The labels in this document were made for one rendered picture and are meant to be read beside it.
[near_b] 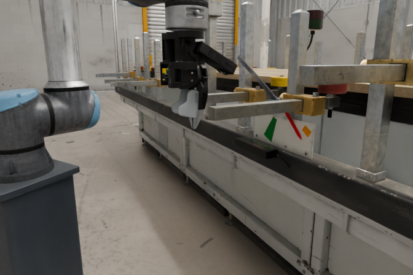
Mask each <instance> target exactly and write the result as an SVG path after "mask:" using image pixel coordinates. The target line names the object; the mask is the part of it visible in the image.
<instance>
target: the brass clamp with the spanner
mask: <svg viewBox="0 0 413 275"><path fill-rule="evenodd" d="M279 98H283V100H286V99H300V100H303V104H302V111H297V112H295V113H298V114H304V115H309V116H317V115H324V114H325V104H326V97H324V96H320V97H318V98H316V97H312V95H306V94H303V95H291V94H286V93H282V94H281V95H280V97H279Z"/></svg>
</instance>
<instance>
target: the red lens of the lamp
mask: <svg viewBox="0 0 413 275"><path fill-rule="evenodd" d="M308 12H309V13H310V16H309V19H322V20H323V16H324V11H322V10H309V11H308Z"/></svg>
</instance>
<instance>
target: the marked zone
mask: <svg viewBox="0 0 413 275"><path fill-rule="evenodd" d="M276 122H277V119H276V118H275V117H273V118H272V120H271V122H270V123H269V125H268V127H267V129H266V131H265V133H264V135H265V136H266V138H267V139H268V140H270V141H272V138H273V133H274V130H275V125H276Z"/></svg>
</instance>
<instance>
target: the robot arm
mask: <svg viewBox="0 0 413 275"><path fill-rule="evenodd" d="M123 1H127V2H129V3H130V4H131V5H133V6H137V7H150V6H153V5H155V4H161V3H165V29H166V30H168V31H172V32H166V33H162V59H163V61H162V62H160V82H161V85H168V87H169V88H179V89H182V90H181V91H180V99H179V101H177V102H175V103H173V104H172V106H171V109H172V111H173V112H174V113H176V114H179V115H181V116H185V117H189V120H190V123H191V127H192V128H193V129H196V128H197V126H198V124H199V122H200V119H201V118H202V115H203V112H204V109H205V106H206V103H207V97H208V73H207V67H206V65H205V63H206V64H208V65H210V66H211V67H213V68H215V69H216V70H217V71H218V72H220V73H221V74H224V75H228V74H232V75H233V74H234V72H235V70H236V68H237V65H236V64H235V63H234V62H233V61H232V60H230V59H228V58H226V57H225V56H223V55H222V54H220V53H219V52H217V51H216V50H215V49H213V48H211V47H210V46H209V45H207V44H206V43H204V42H203V41H200V42H196V41H195V40H196V39H204V32H203V31H207V30H208V0H123ZM39 10H40V15H41V24H42V33H43V39H44V48H45V58H46V63H47V72H48V78H49V81H48V82H47V83H46V84H45V85H44V86H43V89H44V93H43V94H39V92H38V90H37V89H35V88H28V89H25V88H24V89H16V90H7V91H0V184H11V183H17V182H23V181H27V180H31V179H35V178H38V177H41V176H43V175H46V174H47V173H49V172H51V171H52V170H53V168H54V163H53V160H52V157H51V156H50V154H49V153H48V151H47V149H46V147H45V143H44V138H45V137H48V136H54V135H58V134H65V133H71V132H75V131H82V130H85V129H88V128H92V127H93V126H95V125H96V124H97V122H98V120H99V118H100V109H101V107H100V100H99V98H98V96H97V94H95V92H94V91H92V90H89V84H87V83H86V82H85V81H84V80H83V78H82V69H81V58H80V51H79V40H78V33H77V21H76V10H75V3H74V0H39ZM162 68H167V69H166V74H168V77H165V80H163V79H162ZM194 88H196V90H195V89H194Z"/></svg>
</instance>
